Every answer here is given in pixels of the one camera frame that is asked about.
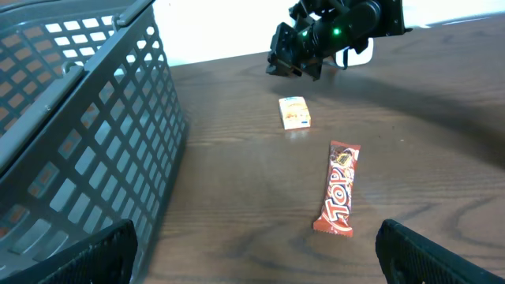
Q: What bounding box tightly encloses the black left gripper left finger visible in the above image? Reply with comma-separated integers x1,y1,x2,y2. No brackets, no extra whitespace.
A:
1,219,138,284

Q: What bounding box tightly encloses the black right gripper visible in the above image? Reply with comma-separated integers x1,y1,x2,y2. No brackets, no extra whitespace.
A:
266,22,323,80

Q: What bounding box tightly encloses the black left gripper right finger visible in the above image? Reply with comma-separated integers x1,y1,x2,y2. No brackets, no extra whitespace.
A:
376,219,504,284

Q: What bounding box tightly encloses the orange snack box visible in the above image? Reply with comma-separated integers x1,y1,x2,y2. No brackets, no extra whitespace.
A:
279,96,311,130

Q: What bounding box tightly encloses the orange chocolate bar wrapper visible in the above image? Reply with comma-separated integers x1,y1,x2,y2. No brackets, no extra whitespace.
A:
312,140,361,237

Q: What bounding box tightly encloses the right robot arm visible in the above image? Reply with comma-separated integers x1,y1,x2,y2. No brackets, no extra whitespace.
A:
266,0,412,80

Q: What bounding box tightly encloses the white barcode scanner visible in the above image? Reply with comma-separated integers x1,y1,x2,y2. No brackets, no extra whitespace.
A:
335,39,374,68

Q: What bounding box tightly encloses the grey plastic basket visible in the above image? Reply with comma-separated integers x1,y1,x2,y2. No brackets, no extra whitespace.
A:
1,1,187,283

